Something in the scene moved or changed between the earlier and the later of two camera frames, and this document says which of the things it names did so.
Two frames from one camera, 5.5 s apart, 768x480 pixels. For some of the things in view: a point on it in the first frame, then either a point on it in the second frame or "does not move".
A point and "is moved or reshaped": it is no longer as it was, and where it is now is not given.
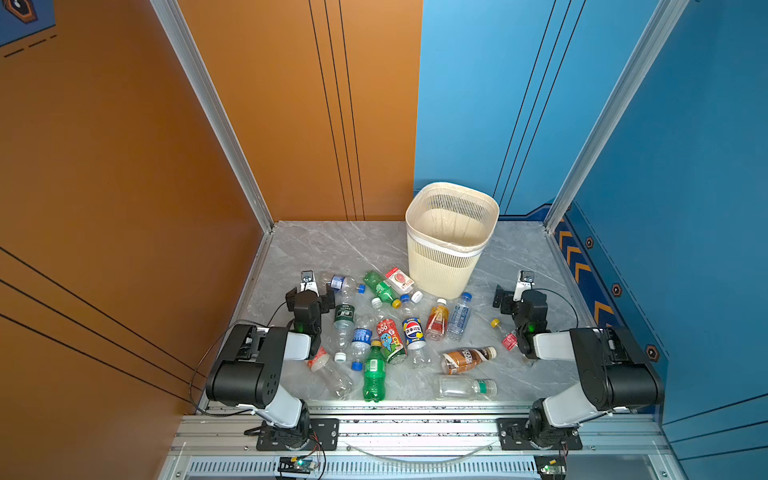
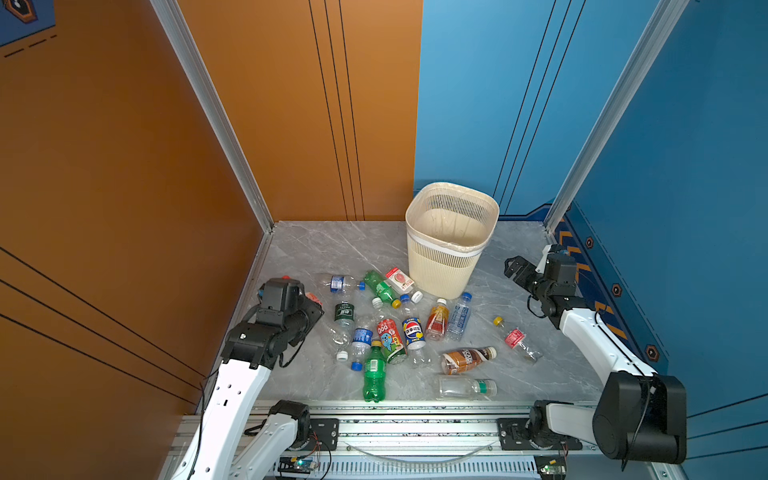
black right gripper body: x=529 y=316 -> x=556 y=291
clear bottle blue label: x=361 y=342 does not move
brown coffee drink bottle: x=462 y=360 does not move
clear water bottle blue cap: x=459 y=319 does not move
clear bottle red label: x=337 y=380 is moved or reshaped
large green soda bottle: x=374 y=373 does not move
